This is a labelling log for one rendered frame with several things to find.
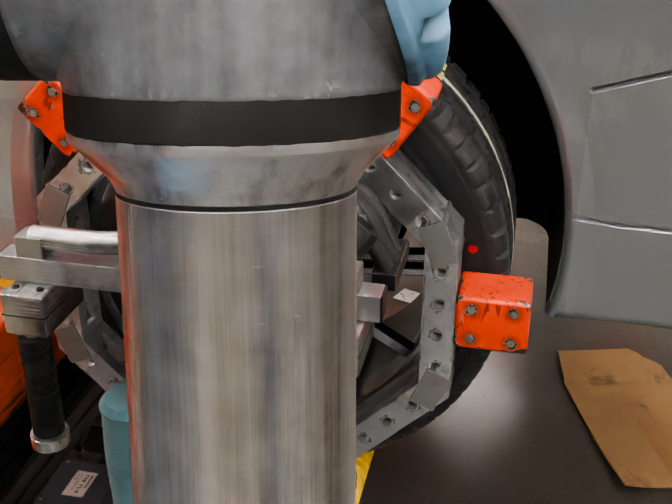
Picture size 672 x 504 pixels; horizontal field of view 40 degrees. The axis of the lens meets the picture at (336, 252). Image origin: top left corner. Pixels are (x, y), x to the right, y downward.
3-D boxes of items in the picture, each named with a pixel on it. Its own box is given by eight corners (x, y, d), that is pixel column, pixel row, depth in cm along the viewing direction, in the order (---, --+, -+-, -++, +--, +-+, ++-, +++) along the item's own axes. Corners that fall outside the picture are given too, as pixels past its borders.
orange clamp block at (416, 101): (399, 139, 113) (445, 82, 109) (388, 162, 106) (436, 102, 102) (352, 104, 112) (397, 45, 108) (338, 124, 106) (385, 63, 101)
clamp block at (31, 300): (85, 299, 108) (80, 258, 106) (47, 340, 100) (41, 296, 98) (45, 295, 109) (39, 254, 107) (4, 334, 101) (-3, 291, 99)
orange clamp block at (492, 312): (458, 316, 122) (528, 324, 120) (451, 348, 115) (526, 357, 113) (461, 269, 119) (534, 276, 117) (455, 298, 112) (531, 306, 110)
